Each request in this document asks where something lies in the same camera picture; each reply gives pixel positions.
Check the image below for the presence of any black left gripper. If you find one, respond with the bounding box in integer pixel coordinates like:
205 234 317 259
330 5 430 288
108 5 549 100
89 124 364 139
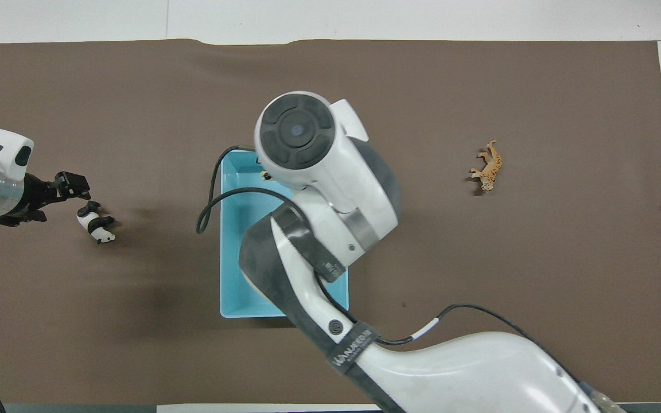
0 171 91 226

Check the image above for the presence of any black white panda toy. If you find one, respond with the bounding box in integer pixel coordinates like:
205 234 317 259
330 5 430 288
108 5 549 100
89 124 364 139
76 201 116 245

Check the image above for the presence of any orange tiger toy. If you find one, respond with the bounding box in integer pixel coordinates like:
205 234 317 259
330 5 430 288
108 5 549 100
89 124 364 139
469 141 503 194

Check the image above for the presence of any light blue storage box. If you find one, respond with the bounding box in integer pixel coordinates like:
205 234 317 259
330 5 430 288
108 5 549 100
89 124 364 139
219 150 349 319

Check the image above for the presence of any brown table mat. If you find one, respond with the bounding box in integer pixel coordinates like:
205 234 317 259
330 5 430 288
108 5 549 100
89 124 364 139
0 38 661 405

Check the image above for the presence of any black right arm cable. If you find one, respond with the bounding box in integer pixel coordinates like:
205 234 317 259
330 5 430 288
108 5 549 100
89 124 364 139
196 145 543 348

